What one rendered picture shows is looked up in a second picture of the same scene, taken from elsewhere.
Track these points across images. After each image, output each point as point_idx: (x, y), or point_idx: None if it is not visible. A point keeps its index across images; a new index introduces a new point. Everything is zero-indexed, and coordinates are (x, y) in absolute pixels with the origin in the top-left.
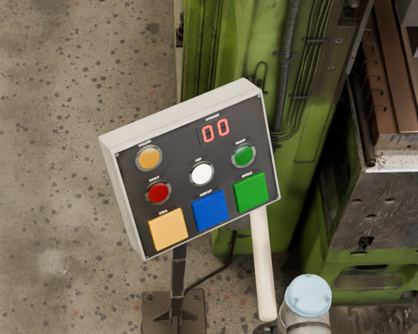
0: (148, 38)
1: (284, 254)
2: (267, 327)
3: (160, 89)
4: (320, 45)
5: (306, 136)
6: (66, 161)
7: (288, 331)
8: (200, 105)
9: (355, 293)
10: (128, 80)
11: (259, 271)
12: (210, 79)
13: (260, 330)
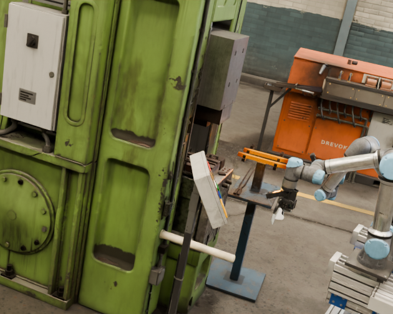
0: None
1: (155, 309)
2: (278, 204)
3: (24, 301)
4: (184, 145)
5: (173, 205)
6: None
7: (302, 172)
8: (198, 161)
9: (197, 290)
10: (6, 308)
11: (214, 250)
12: (82, 247)
13: (277, 206)
